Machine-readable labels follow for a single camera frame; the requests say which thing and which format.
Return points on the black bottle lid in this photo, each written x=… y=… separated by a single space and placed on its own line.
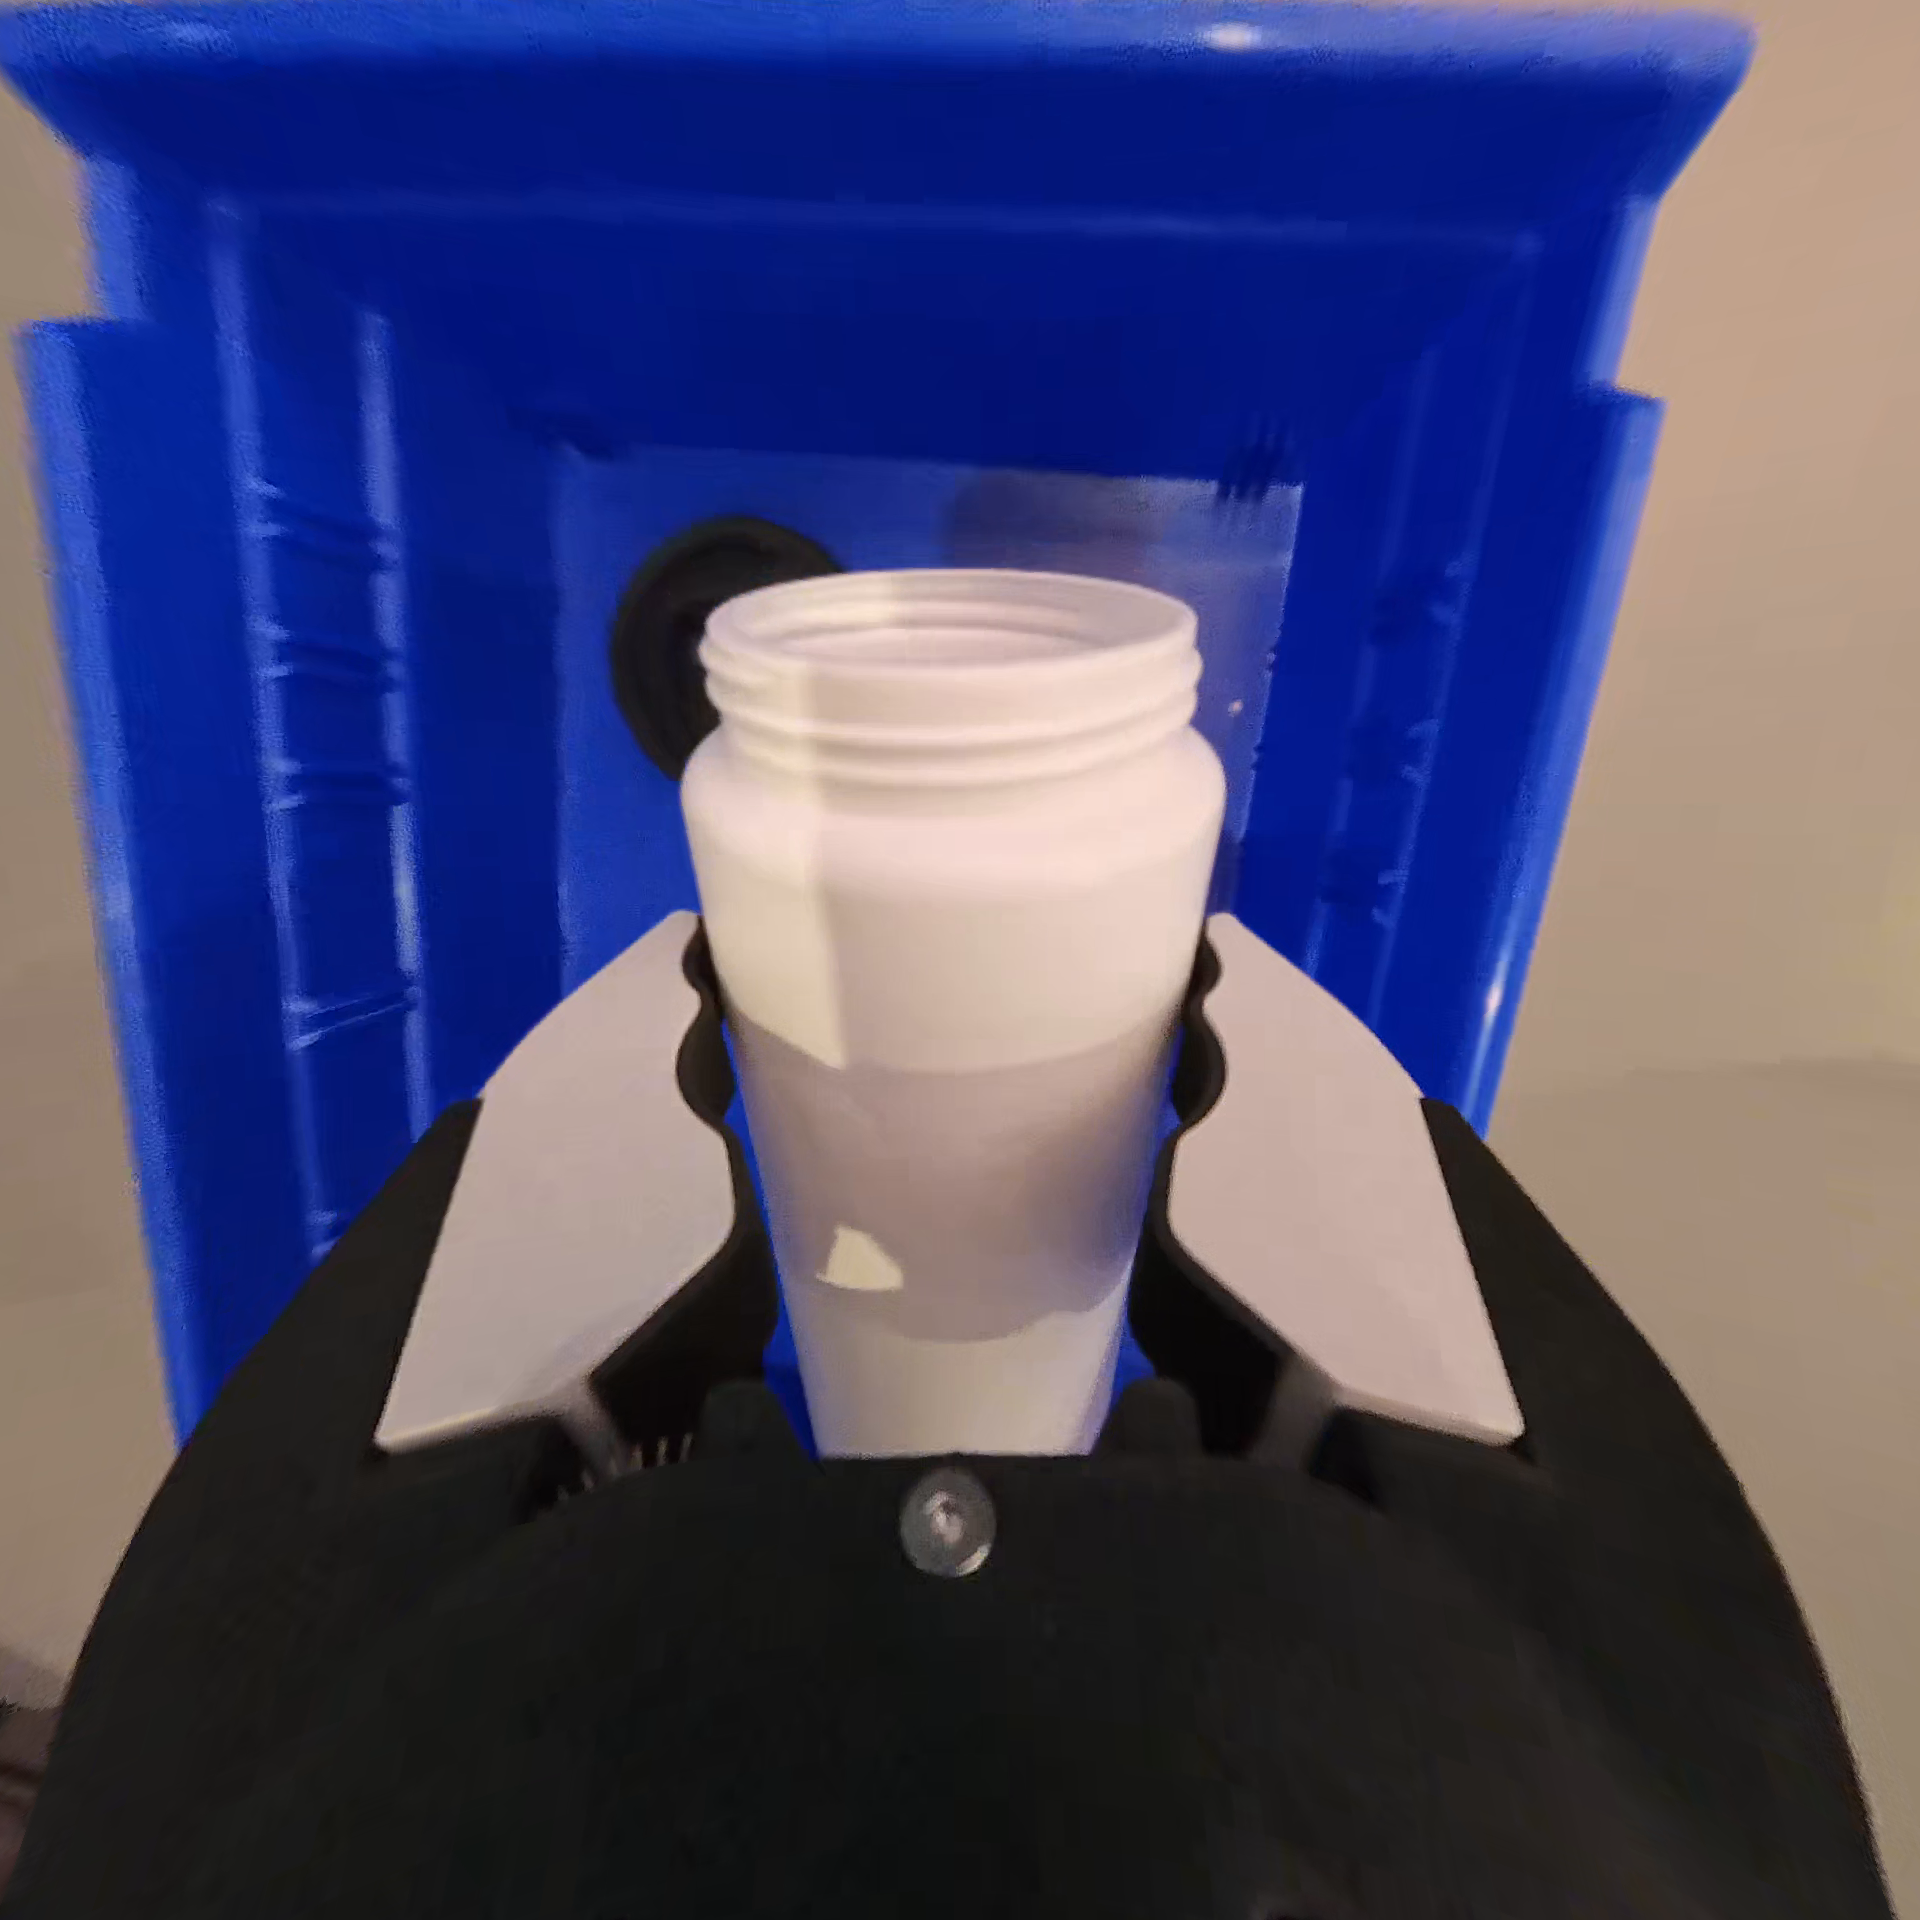
x=662 y=644

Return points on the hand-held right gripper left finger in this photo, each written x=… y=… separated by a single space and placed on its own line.
x=568 y=1217

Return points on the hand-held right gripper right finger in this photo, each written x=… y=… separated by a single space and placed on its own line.
x=1338 y=1217

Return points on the white plastic bottle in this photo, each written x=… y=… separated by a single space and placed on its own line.
x=962 y=899

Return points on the blue plastic bin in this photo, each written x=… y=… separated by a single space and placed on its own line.
x=450 y=378

